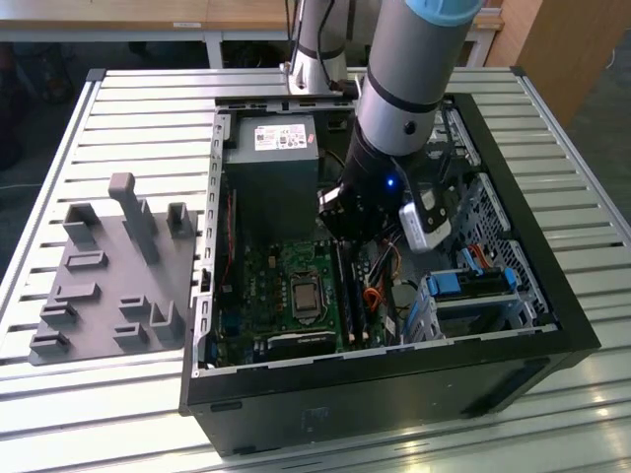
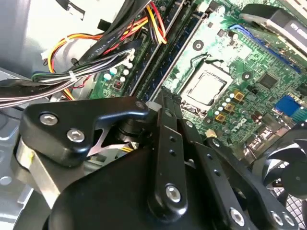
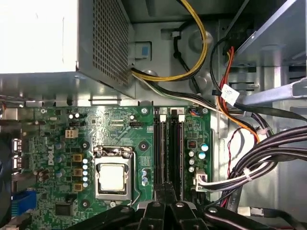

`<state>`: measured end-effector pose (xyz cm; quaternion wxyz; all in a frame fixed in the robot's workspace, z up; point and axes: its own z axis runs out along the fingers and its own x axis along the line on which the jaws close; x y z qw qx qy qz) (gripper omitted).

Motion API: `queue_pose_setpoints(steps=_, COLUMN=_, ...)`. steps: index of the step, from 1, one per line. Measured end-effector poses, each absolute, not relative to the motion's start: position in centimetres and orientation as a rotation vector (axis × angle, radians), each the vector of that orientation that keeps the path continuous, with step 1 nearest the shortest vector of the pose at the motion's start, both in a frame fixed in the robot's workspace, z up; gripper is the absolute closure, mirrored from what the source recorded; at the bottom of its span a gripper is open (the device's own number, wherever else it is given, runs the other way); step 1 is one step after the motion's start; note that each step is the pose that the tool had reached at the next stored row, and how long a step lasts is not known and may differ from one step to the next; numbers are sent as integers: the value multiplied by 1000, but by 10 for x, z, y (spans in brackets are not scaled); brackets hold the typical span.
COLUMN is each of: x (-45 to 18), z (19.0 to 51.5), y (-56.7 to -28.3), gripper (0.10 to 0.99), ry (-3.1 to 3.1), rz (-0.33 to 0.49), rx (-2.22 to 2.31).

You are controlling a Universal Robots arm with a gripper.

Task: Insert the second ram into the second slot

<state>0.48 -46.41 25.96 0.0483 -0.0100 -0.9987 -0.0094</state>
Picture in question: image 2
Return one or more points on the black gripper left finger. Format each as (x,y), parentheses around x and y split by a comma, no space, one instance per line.
(168,167)

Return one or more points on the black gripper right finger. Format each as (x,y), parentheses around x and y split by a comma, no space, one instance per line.
(213,165)

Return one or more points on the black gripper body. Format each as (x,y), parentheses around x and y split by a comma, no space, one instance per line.
(108,196)

